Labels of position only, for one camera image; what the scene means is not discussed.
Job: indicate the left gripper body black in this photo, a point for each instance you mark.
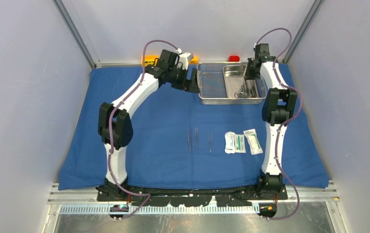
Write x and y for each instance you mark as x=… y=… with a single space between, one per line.
x=179 y=81

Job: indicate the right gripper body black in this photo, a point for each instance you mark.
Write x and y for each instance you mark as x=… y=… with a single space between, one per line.
x=251 y=73

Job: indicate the wire mesh steel tray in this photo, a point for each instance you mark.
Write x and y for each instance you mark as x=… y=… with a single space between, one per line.
x=211 y=82

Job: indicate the blunt steel tweezers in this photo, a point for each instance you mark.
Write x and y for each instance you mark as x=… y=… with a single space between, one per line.
x=196 y=138

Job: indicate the steel forceps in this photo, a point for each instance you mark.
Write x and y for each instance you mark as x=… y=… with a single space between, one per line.
x=189 y=136

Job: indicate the pointed steel tweezers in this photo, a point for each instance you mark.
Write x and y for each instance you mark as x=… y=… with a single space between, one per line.
x=210 y=141

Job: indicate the blue surgical wrap cloth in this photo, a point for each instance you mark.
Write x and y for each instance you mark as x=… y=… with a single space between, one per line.
x=158 y=155

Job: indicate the white gauze roll packet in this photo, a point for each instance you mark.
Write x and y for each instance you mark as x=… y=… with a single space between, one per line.
x=229 y=143

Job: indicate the green white sterile packet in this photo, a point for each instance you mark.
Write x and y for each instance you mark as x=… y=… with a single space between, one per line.
x=239 y=143

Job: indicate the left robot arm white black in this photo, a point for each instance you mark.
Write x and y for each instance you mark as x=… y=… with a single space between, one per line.
x=114 y=122

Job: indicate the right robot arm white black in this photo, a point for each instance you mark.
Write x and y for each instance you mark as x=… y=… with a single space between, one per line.
x=278 y=109

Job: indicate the red toy block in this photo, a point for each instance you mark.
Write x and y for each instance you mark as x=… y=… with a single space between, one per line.
x=233 y=58

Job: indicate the small orange toy block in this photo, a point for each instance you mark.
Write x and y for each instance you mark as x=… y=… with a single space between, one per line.
x=195 y=60

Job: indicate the yellow toy block large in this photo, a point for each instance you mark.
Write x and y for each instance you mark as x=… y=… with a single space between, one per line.
x=149 y=60

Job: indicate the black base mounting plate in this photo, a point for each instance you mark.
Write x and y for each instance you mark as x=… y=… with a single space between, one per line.
x=225 y=197

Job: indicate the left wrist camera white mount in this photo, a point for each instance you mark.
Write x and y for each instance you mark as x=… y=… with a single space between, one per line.
x=184 y=59

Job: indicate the aluminium frame rail right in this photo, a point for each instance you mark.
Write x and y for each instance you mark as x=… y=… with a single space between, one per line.
x=316 y=5

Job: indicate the aluminium frame post left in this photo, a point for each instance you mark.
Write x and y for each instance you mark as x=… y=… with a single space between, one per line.
x=72 y=27

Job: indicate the aluminium front rail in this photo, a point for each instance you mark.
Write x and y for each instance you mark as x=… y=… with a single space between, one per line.
x=84 y=201

